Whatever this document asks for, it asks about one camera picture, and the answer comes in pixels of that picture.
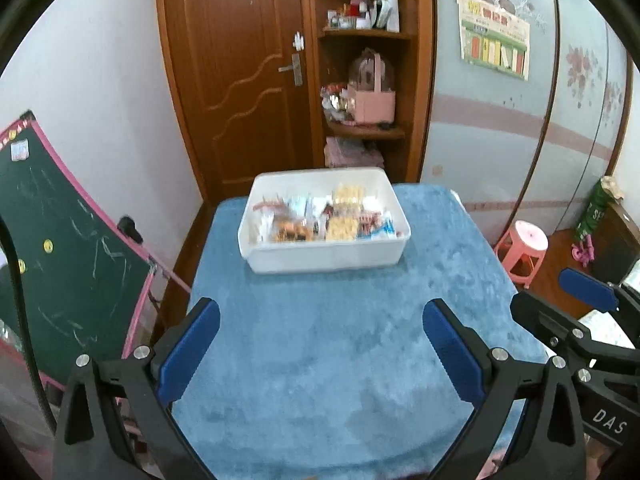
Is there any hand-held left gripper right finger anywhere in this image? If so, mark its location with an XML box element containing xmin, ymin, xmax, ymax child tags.
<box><xmin>422</xmin><ymin>298</ymin><xmax>587</xmax><ymax>480</ymax></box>

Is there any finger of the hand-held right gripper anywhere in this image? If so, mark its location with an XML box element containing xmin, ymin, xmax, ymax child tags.
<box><xmin>510</xmin><ymin>290</ymin><xmax>608</xmax><ymax>378</ymax></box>
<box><xmin>558</xmin><ymin>267</ymin><xmax>640</xmax><ymax>348</ymax></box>

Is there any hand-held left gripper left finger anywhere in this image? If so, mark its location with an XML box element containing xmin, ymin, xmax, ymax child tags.
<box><xmin>52</xmin><ymin>297</ymin><xmax>222</xmax><ymax>480</ymax></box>

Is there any blue candy wrapper packet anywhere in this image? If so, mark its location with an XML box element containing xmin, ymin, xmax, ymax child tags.
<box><xmin>370</xmin><ymin>220</ymin><xmax>401</xmax><ymax>240</ymax></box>

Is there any orange cracker tray pack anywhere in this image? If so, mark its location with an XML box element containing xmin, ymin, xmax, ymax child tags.
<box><xmin>272</xmin><ymin>220</ymin><xmax>317</xmax><ymax>243</ymax></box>

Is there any white plastic storage bin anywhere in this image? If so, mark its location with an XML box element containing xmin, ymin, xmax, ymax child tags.
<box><xmin>237</xmin><ymin>166</ymin><xmax>412</xmax><ymax>275</ymax></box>

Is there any red label clear dates packet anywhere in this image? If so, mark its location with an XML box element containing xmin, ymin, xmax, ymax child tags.
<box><xmin>252</xmin><ymin>197</ymin><xmax>291</xmax><ymax>213</ymax></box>

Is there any clear puffed rice block pack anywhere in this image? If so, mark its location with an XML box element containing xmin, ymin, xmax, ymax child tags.
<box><xmin>326</xmin><ymin>215</ymin><xmax>360</xmax><ymax>242</ymax></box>

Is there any large white snack bag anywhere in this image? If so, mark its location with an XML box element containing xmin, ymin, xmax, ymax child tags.
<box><xmin>290</xmin><ymin>195</ymin><xmax>321</xmax><ymax>221</ymax></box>

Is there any small pale rice cake pack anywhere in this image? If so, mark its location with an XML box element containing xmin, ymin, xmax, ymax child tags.
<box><xmin>332</xmin><ymin>185</ymin><xmax>363</xmax><ymax>208</ymax></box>

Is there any pink toy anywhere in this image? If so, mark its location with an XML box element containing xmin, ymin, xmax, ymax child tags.
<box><xmin>571</xmin><ymin>240</ymin><xmax>597</xmax><ymax>266</ymax></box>

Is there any pink plastic stool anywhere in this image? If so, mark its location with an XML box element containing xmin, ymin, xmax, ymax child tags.
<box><xmin>494</xmin><ymin>220</ymin><xmax>548</xmax><ymax>288</ymax></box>

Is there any green bag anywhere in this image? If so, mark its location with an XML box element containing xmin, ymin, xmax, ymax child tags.
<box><xmin>572</xmin><ymin>176</ymin><xmax>623</xmax><ymax>246</ymax></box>

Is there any blue fleece table blanket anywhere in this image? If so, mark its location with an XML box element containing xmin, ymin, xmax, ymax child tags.
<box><xmin>170</xmin><ymin>184</ymin><xmax>549</xmax><ymax>476</ymax></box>

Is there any black easel knob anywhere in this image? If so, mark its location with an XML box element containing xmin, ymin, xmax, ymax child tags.
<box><xmin>117</xmin><ymin>216</ymin><xmax>145</xmax><ymax>244</ymax></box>

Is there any flower print sliding wardrobe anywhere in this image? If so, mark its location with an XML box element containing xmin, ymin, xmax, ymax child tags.
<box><xmin>420</xmin><ymin>0</ymin><xmax>640</xmax><ymax>241</ymax></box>

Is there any pink folded cloth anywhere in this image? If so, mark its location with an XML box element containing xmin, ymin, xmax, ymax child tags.
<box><xmin>325</xmin><ymin>136</ymin><xmax>386</xmax><ymax>168</ymax></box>

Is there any pink basket with clear dome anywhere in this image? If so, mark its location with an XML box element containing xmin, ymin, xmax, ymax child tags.
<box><xmin>347</xmin><ymin>49</ymin><xmax>397</xmax><ymax>125</ymax></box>

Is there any brown wooden door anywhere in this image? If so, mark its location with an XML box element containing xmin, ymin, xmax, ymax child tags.
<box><xmin>155</xmin><ymin>0</ymin><xmax>316</xmax><ymax>201</ymax></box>

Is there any pile of foil wrappers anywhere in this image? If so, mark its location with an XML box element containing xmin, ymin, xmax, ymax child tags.
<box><xmin>320</xmin><ymin>84</ymin><xmax>351</xmax><ymax>123</ymax></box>

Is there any wooden corner shelf unit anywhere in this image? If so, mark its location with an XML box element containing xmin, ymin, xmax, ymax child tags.
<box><xmin>300</xmin><ymin>0</ymin><xmax>438</xmax><ymax>186</ymax></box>

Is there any group of small bottles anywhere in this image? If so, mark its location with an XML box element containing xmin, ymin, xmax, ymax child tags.
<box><xmin>326</xmin><ymin>0</ymin><xmax>401</xmax><ymax>33</ymax></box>

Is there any green chalkboard pink frame easel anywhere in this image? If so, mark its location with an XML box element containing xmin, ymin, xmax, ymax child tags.
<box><xmin>0</xmin><ymin>110</ymin><xmax>193</xmax><ymax>391</ymax></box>

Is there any colourful wall poster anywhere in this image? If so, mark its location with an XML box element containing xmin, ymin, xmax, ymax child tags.
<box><xmin>455</xmin><ymin>0</ymin><xmax>531</xmax><ymax>81</ymax></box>

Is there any silver door handle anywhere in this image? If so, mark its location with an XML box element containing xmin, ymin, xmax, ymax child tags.
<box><xmin>278</xmin><ymin>54</ymin><xmax>304</xmax><ymax>87</ymax></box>

